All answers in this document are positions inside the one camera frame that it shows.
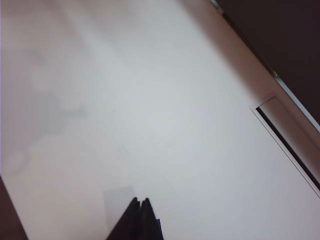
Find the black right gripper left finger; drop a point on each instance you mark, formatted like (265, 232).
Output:
(125, 222)

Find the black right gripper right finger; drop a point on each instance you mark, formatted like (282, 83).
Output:
(150, 222)

